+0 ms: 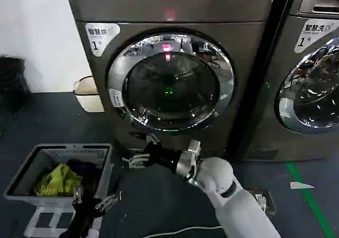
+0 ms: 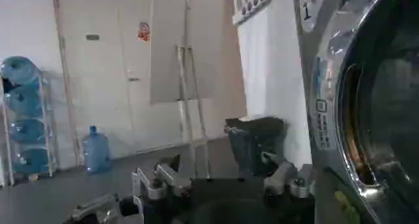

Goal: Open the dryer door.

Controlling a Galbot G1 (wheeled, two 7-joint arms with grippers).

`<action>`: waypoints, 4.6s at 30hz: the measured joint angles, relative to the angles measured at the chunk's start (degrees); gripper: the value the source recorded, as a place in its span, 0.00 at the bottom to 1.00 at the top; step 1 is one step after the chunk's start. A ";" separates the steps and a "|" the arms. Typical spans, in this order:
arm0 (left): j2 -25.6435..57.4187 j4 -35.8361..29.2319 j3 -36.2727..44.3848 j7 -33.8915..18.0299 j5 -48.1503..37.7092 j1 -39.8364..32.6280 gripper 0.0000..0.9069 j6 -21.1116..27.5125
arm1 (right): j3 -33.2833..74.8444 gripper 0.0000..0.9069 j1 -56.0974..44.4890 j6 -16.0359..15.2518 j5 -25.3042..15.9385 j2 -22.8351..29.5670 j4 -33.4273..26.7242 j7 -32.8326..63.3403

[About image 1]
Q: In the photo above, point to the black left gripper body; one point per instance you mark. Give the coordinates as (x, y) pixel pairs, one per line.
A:
(84, 214)

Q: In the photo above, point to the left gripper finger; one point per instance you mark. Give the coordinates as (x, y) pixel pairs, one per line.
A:
(107, 201)
(77, 194)

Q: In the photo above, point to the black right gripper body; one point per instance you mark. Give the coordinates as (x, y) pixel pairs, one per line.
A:
(162, 155)

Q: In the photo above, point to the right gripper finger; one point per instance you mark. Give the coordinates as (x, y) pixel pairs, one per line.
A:
(136, 159)
(153, 139)

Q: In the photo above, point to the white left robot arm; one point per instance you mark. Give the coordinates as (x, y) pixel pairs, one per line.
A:
(92, 233)

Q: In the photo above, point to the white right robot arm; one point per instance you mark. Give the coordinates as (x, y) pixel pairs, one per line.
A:
(238, 203)

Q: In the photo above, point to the yellow-green garment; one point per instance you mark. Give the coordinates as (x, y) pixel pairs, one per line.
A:
(58, 179)

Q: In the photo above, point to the dark navy garment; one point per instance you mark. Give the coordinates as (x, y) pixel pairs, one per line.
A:
(87, 171)

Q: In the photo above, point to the round glass dryer door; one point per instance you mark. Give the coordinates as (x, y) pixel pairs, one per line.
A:
(172, 89)

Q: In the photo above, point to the small white door sticker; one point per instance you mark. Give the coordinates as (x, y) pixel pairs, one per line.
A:
(115, 98)

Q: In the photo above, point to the grey plastic laundry basket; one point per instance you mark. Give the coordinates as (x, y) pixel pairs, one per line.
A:
(23, 174)

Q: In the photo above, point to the white plastic bin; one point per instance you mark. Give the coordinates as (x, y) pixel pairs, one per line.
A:
(88, 100)

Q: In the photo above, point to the black floor socket box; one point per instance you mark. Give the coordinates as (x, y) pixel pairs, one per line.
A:
(265, 199)

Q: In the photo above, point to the white number label sticker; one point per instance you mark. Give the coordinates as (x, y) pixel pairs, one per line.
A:
(99, 39)

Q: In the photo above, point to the grey dryer with red light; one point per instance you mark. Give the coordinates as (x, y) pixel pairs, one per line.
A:
(169, 10)

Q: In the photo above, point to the white paper arrow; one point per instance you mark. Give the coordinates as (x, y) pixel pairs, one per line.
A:
(300, 185)

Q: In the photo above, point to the grey washer with drawer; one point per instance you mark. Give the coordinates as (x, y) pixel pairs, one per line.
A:
(278, 71)

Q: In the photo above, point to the green floor tape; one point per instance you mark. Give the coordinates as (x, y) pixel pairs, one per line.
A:
(310, 195)

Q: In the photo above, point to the round chrome washer door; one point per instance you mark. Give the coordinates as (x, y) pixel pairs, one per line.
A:
(315, 95)

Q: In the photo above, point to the white washer label sticker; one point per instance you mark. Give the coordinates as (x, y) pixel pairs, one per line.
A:
(312, 35)

